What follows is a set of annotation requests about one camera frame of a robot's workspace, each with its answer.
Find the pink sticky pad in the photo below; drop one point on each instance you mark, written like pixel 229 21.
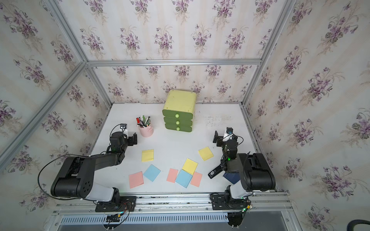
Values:
pixel 172 175
pixel 196 179
pixel 136 180

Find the blue sticky pad left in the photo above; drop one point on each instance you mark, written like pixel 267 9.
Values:
pixel 152 172

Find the pink sticky pad left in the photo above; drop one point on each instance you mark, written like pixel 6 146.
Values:
pixel 136 180

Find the pink sticky pad right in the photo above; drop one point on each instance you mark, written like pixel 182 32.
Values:
pixel 196 179

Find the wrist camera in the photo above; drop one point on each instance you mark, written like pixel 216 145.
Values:
pixel 123 128
pixel 228 135

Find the blue sticky pad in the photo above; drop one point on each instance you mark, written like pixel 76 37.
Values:
pixel 152 172
pixel 183 178

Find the small circuit board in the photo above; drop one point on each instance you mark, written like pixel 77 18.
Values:
pixel 113 218

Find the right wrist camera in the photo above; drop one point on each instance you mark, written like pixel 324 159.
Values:
pixel 228 135

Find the green top drawer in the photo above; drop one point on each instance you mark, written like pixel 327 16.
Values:
pixel 177 114

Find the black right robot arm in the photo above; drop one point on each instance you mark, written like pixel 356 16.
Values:
pixel 253 170

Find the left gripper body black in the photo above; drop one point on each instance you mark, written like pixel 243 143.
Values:
pixel 130 142

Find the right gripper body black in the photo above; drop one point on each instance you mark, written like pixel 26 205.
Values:
pixel 219 140

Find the green middle drawer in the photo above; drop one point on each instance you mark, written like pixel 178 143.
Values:
pixel 178 121

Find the pink pen cup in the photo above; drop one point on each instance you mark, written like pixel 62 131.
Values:
pixel 146 131

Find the blue sticky pad middle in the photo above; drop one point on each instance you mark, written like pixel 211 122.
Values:
pixel 183 178

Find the dark blue notebook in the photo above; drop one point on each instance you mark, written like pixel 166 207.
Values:
pixel 232 177

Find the green bottom drawer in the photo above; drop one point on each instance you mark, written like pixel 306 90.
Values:
pixel 178 127

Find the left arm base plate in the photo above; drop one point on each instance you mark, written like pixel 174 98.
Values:
pixel 126 203

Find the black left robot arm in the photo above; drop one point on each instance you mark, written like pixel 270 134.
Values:
pixel 76 176

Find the yellow sticky pad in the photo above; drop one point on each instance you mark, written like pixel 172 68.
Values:
pixel 205 153
pixel 190 166
pixel 147 155

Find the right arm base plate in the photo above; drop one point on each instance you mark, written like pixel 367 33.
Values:
pixel 220 201

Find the yellow green drawer cabinet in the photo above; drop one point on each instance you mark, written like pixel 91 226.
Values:
pixel 181 100

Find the aluminium front rail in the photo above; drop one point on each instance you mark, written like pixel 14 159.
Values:
pixel 147 203

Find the pink sticky pad middle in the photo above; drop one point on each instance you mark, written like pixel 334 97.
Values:
pixel 172 175

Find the green drawer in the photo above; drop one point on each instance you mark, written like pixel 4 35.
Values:
pixel 177 114
pixel 178 127
pixel 178 121

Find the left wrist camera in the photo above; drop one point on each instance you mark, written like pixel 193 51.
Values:
pixel 123 128

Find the pens in cup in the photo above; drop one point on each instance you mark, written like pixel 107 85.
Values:
pixel 143 121

